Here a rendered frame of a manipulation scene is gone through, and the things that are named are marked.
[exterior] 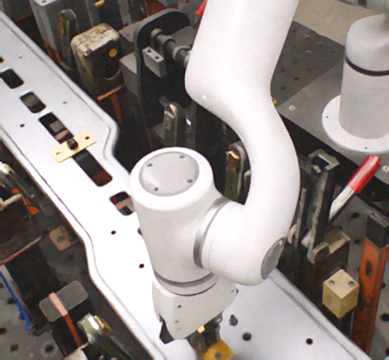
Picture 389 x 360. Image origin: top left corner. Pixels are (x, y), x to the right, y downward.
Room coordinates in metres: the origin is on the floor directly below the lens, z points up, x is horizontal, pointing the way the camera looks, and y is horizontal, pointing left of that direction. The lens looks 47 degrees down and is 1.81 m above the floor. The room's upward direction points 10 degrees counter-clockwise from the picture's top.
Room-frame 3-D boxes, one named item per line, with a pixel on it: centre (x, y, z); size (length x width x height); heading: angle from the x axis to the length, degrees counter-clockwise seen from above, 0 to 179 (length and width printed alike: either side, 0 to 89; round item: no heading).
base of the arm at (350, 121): (1.01, -0.39, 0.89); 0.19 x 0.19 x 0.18
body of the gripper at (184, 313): (0.44, 0.02, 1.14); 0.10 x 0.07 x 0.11; 119
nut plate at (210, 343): (0.44, 0.02, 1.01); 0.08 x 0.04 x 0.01; 29
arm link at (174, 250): (0.44, 0.02, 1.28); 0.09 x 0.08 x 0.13; 51
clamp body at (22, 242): (0.74, 0.33, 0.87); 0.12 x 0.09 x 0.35; 119
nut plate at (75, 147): (0.87, 0.21, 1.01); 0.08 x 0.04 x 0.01; 119
